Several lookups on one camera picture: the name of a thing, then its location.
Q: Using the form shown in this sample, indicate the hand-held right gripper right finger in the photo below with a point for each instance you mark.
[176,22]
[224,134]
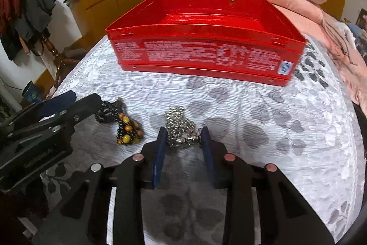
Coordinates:
[208,160]

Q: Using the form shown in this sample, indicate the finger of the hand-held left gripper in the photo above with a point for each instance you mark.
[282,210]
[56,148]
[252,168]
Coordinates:
[57,103]
[86,107]

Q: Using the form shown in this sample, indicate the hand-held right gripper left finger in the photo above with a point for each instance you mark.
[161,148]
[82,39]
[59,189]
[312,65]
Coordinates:
[159,160]

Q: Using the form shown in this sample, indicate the red tin box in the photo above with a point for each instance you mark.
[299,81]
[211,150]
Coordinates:
[200,58]

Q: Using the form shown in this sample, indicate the blue cup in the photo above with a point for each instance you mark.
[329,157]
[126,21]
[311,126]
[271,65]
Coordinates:
[32,93]

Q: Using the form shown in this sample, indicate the wooden coat stand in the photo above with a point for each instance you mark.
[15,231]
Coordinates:
[60,61]

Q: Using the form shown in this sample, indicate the grey leaf-print bed cover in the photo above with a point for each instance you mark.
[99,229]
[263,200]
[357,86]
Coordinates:
[258,147]

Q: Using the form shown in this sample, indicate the dark hanging jackets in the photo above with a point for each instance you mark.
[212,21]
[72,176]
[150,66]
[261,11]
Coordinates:
[34,12]

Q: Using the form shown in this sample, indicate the wooden dresser cabinet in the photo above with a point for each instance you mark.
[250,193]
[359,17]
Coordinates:
[100,6]

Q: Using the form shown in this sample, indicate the pink ruffled bedspread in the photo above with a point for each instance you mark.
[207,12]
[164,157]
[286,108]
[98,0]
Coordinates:
[344,67]

